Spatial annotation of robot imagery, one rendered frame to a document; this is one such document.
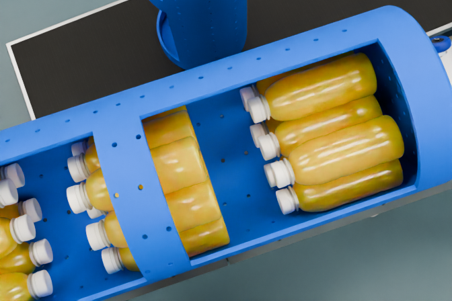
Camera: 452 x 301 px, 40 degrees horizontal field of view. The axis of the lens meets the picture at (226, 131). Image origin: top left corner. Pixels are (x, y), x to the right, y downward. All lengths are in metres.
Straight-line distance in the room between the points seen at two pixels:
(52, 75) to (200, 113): 1.08
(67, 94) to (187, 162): 1.22
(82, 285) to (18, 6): 1.52
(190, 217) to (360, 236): 1.21
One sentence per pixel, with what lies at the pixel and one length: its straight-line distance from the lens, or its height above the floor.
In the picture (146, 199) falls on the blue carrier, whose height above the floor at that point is 1.22.
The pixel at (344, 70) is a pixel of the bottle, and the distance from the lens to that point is 0.94.
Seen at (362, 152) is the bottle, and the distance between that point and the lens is 0.91.
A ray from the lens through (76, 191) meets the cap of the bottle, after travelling 0.89.
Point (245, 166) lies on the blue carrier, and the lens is 1.07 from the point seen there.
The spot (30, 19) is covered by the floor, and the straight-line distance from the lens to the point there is 2.35.
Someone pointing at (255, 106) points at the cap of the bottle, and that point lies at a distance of 0.93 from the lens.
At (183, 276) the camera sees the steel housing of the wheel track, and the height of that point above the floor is 0.86.
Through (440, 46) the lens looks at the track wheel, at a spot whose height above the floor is 0.98.
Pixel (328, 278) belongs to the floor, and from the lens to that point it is 2.03.
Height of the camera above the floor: 2.01
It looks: 75 degrees down
